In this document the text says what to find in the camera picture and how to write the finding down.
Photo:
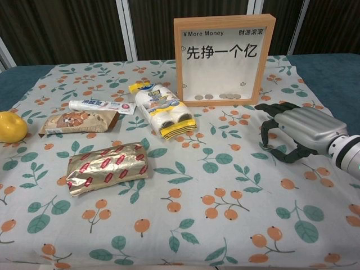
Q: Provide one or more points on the yellow white tissue roll pack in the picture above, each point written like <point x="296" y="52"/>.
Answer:
<point x="160" y="109"/>

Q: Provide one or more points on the dark partition panel white frame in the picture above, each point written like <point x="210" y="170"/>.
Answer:
<point x="56" y="28"/>
<point x="154" y="28"/>
<point x="332" y="22"/>

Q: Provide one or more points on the gold red snack packet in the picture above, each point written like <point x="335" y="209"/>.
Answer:
<point x="109" y="166"/>

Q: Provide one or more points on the black and silver right hand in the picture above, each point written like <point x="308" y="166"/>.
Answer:
<point x="309" y="126"/>

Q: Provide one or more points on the brown snack bar wrapper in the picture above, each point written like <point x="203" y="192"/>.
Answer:
<point x="78" y="121"/>

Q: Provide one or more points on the wooden coin bank frame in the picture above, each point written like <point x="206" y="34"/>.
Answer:
<point x="219" y="73"/>

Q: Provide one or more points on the floral leaf print tablecloth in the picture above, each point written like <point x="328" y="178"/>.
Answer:
<point x="197" y="174"/>

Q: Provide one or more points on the grey oval metal disc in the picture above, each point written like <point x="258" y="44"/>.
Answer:
<point x="198" y="97"/>
<point x="238" y="96"/>
<point x="230" y="96"/>
<point x="223" y="96"/>
<point x="208" y="96"/>

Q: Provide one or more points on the white toothpaste tube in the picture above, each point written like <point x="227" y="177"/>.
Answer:
<point x="95" y="105"/>

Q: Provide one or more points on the yellow lemon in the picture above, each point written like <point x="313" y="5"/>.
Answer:
<point x="11" y="126"/>

